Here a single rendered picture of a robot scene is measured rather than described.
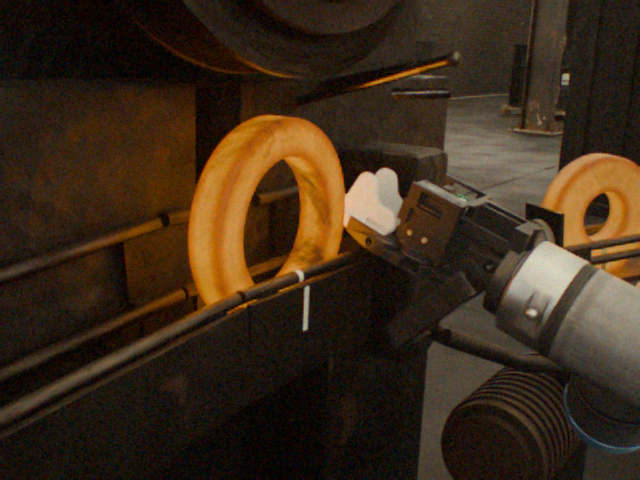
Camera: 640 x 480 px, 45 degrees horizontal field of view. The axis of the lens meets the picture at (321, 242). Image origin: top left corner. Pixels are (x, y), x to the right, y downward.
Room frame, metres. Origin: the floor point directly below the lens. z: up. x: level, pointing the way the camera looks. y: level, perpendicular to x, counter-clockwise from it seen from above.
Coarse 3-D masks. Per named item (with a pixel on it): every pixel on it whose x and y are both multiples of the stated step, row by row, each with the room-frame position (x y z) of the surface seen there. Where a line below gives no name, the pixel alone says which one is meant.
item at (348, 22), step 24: (264, 0) 0.57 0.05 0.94; (288, 0) 0.59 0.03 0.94; (312, 0) 0.61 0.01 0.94; (336, 0) 0.64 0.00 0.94; (360, 0) 0.67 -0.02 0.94; (384, 0) 0.71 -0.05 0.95; (288, 24) 0.60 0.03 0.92; (312, 24) 0.62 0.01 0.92; (336, 24) 0.64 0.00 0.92; (360, 24) 0.67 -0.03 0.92
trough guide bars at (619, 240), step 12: (588, 228) 1.02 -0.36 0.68; (600, 228) 1.03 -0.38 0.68; (600, 240) 0.96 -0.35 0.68; (612, 240) 0.96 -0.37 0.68; (624, 240) 0.97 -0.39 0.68; (636, 240) 0.97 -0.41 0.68; (576, 252) 0.94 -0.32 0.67; (588, 252) 0.94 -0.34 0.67; (612, 252) 0.97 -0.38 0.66; (624, 252) 0.97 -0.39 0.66; (636, 252) 0.97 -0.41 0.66
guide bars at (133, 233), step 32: (288, 192) 0.77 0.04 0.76; (128, 224) 0.60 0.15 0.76; (160, 224) 0.62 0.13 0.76; (64, 256) 0.54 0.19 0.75; (128, 256) 0.60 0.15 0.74; (288, 256) 0.74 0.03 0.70; (128, 288) 0.59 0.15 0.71; (192, 288) 0.62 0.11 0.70; (128, 320) 0.56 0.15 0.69; (160, 320) 0.60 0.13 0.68; (64, 352) 0.51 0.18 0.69; (0, 384) 0.47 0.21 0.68
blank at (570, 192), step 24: (576, 168) 0.97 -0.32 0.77; (600, 168) 0.97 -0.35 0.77; (624, 168) 0.98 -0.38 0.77; (552, 192) 0.97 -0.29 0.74; (576, 192) 0.96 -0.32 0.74; (600, 192) 0.97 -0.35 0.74; (624, 192) 0.99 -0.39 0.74; (576, 216) 0.96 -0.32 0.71; (624, 216) 0.99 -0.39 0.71; (576, 240) 0.96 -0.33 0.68; (600, 264) 0.98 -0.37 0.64
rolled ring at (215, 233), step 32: (256, 128) 0.63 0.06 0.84; (288, 128) 0.65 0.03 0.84; (224, 160) 0.60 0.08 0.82; (256, 160) 0.61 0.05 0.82; (288, 160) 0.69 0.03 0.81; (320, 160) 0.69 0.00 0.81; (224, 192) 0.59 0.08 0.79; (320, 192) 0.70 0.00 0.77; (192, 224) 0.59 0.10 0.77; (224, 224) 0.58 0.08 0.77; (320, 224) 0.71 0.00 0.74; (192, 256) 0.59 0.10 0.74; (224, 256) 0.58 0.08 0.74; (320, 256) 0.70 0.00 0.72; (224, 288) 0.58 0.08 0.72
